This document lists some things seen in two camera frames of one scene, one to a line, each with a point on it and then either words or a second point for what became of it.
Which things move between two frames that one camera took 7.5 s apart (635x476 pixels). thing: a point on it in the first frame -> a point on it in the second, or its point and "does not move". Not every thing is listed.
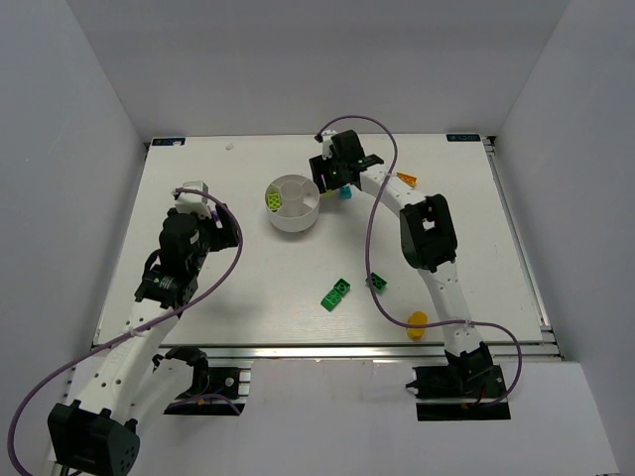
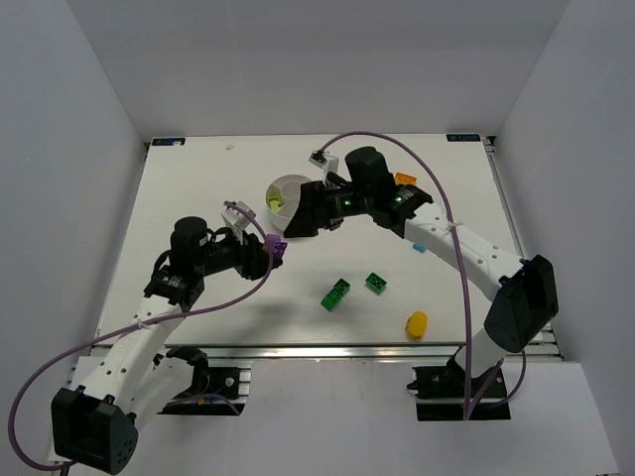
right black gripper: x=326 y=174 -> x=316 y=207
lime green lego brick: x=274 y=200 does not move
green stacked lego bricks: x=334 y=296 does not move
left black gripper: x=224 y=230 -> x=254 y=256
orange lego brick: x=409 y=178 does not move
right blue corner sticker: x=462 y=137 does not move
